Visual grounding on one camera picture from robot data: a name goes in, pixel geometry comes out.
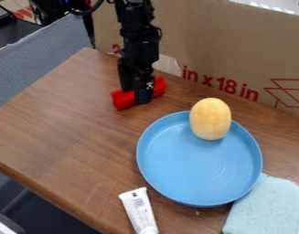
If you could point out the yellow potato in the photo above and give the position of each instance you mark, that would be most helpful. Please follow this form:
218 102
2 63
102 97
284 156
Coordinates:
210 118

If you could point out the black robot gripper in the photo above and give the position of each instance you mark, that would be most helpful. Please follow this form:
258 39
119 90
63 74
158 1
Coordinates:
139 53

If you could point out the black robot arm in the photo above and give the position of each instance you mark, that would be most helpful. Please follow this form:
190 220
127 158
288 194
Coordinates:
135 14

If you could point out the red plastic block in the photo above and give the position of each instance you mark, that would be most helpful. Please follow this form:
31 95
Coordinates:
123 99

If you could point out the brown cardboard box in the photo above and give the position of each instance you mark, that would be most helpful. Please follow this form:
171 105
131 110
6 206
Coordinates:
236 47

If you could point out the grey fabric panel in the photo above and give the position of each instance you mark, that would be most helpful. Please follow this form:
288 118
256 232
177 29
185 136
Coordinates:
36 54

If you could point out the light blue towel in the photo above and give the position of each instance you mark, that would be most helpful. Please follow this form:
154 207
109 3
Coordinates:
268 210

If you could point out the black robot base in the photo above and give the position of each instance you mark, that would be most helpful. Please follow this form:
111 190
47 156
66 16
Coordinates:
50 10

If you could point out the blue round plate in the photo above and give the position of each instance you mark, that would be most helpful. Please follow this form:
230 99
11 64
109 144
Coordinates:
197 172

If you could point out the white cream tube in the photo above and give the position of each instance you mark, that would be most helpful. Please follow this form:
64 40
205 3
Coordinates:
138 208

